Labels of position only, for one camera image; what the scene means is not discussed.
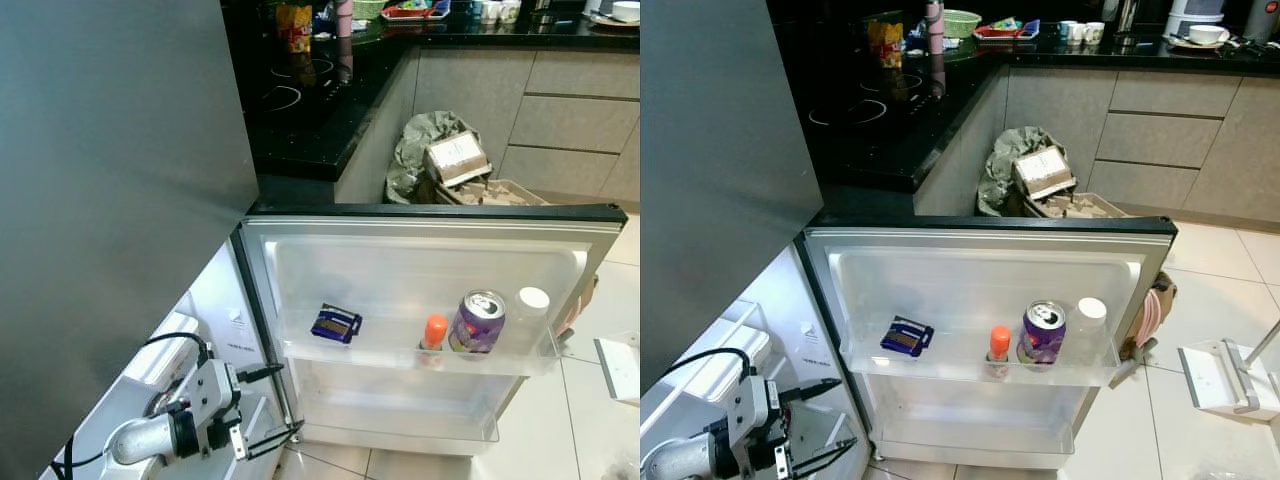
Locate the pink bag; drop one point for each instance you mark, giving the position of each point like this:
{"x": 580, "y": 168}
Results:
{"x": 1150, "y": 320}
{"x": 575, "y": 315}

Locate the white kitchen appliance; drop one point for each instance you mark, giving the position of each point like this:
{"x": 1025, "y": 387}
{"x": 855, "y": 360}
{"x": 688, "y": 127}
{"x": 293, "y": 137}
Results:
{"x": 1195, "y": 10}

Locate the orange capped bottle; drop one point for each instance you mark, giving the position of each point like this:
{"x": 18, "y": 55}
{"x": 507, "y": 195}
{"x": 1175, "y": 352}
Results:
{"x": 999, "y": 345}
{"x": 435, "y": 335}

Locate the red tray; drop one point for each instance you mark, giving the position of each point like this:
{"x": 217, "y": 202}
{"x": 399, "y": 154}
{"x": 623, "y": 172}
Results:
{"x": 1005, "y": 30}
{"x": 415, "y": 12}

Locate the pink bottle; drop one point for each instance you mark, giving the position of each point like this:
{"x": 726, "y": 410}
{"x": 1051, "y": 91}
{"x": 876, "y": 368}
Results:
{"x": 934, "y": 30}
{"x": 343, "y": 17}

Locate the grey two-door fridge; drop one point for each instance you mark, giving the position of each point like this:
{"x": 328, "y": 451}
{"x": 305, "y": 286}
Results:
{"x": 120, "y": 150}
{"x": 720, "y": 150}

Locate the purple drink can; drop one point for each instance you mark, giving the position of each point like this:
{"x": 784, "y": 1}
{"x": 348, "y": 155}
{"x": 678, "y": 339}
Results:
{"x": 1043, "y": 333}
{"x": 478, "y": 322}

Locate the green basket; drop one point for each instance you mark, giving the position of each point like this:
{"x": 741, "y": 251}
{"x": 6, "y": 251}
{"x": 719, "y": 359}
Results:
{"x": 962, "y": 22}
{"x": 368, "y": 8}

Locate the grey green trash bag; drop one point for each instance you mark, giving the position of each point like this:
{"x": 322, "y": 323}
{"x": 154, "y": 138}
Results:
{"x": 1000, "y": 165}
{"x": 410, "y": 150}

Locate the white bowl on saucer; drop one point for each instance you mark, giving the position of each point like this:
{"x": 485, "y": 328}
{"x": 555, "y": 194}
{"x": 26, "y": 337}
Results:
{"x": 625, "y": 12}
{"x": 1207, "y": 35}

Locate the white capped clear bottle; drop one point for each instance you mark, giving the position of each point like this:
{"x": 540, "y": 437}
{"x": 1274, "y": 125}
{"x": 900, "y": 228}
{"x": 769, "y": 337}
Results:
{"x": 1090, "y": 320}
{"x": 532, "y": 310}

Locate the cardboard box with white label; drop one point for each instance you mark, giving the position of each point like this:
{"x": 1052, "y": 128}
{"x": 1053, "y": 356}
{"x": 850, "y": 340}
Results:
{"x": 457, "y": 158}
{"x": 1045, "y": 172}

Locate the flat brown cardboard pile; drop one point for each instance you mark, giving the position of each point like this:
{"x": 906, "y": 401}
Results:
{"x": 500, "y": 193}
{"x": 1080, "y": 206}

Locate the white dustpan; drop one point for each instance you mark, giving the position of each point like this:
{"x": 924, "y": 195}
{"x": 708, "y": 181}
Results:
{"x": 620, "y": 368}
{"x": 1225, "y": 378}

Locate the white mug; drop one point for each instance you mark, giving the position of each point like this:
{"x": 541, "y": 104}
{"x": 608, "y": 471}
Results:
{"x": 1068, "y": 31}
{"x": 486, "y": 10}
{"x": 510, "y": 11}
{"x": 1093, "y": 32}

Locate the yellow snack bag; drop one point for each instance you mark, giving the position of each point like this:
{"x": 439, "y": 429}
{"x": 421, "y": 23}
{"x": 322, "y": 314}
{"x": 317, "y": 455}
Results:
{"x": 294, "y": 27}
{"x": 885, "y": 43}

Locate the fridge lower door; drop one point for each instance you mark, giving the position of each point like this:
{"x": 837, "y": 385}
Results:
{"x": 1000, "y": 275}
{"x": 420, "y": 260}

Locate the dark blue snack packet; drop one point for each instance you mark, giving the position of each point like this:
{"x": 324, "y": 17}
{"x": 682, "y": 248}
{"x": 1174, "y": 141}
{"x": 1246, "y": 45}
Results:
{"x": 907, "y": 337}
{"x": 336, "y": 323}

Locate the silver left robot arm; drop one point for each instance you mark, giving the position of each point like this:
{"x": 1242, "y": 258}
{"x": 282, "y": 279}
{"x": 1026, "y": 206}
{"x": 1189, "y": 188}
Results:
{"x": 140, "y": 440}
{"x": 690, "y": 460}

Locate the black topped kitchen counter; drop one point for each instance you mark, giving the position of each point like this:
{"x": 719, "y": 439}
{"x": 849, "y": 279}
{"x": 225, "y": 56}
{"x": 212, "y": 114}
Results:
{"x": 560, "y": 100}
{"x": 1150, "y": 130}

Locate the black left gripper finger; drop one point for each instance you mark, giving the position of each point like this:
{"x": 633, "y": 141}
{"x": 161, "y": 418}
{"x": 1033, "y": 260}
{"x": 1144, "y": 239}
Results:
{"x": 262, "y": 373}
{"x": 275, "y": 440}
{"x": 828, "y": 455}
{"x": 812, "y": 389}

